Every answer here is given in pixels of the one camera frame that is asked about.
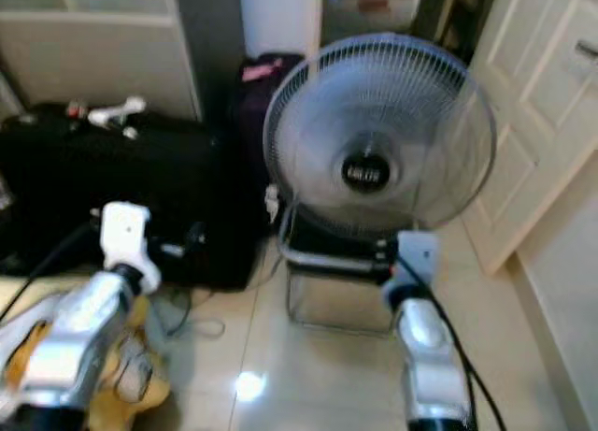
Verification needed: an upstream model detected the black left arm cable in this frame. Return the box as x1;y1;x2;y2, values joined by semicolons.
0;220;105;321

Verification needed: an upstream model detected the yellow cartoon egg blanket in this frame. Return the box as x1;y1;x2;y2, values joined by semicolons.
0;280;175;431

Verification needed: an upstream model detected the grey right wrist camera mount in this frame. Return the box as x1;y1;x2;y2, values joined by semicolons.
393;230;441;288

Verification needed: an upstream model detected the pink luggage tag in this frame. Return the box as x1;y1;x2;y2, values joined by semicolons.
239;61;282;84

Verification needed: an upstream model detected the small white plastic object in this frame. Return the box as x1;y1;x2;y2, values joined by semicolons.
86;95;149;132

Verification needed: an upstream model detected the white power plug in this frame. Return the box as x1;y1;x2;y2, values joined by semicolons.
263;182;282;225

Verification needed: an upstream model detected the dark purple upright bag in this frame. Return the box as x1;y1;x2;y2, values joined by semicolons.
228;51;306;232

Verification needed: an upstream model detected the white round column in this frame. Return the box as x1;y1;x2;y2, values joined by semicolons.
237;0;324;64

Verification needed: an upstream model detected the metal frame black stool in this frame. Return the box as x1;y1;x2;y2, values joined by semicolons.
275;204;399;338

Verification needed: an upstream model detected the large black suitcase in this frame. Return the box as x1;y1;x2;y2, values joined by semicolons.
0;103;254;293

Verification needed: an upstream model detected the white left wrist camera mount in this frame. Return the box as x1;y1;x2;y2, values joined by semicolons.
100;202;163;293

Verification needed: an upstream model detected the white panelled door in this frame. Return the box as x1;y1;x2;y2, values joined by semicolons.
457;0;598;279

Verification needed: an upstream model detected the grey round electric fan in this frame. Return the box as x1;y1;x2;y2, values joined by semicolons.
261;33;499;244

